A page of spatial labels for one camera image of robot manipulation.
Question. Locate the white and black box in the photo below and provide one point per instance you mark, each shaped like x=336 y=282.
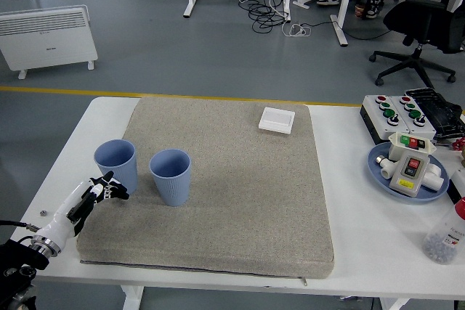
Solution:
x=458 y=186

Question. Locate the clear bottle with red cap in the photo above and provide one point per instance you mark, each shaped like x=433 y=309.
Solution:
x=443 y=241

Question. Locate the black padded office chair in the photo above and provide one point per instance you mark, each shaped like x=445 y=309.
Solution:
x=425 y=23

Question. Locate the black plastic tool tray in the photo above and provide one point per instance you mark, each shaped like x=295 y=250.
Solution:
x=441 y=110

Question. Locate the cream two-button power switch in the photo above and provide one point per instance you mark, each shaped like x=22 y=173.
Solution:
x=407 y=175

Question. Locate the white pipe fitting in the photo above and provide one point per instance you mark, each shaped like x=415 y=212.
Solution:
x=434 y=179
x=386 y=169

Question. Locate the white table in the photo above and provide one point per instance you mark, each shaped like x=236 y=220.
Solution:
x=363 y=233

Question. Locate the brown cup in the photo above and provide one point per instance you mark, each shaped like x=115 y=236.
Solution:
x=360 y=10

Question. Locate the blue ribbed plastic cup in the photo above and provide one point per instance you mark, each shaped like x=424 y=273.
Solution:
x=170 y=186
x=121 y=172

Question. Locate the large white panel heater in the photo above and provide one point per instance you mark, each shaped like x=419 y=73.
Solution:
x=47 y=41

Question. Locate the grey-brown cushion mat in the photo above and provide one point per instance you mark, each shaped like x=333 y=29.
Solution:
x=225 y=197

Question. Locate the small red object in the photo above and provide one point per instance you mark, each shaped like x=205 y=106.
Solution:
x=460 y=144

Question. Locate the white push-button control box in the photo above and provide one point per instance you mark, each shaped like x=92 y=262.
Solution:
x=374 y=112
x=425 y=130

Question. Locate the blue plate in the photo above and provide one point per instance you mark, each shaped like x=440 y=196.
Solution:
x=378 y=175

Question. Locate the cream three-button switch box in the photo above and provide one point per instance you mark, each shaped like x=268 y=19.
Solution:
x=410 y=142

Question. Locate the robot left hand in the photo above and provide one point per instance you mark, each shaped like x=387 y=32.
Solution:
x=61 y=215

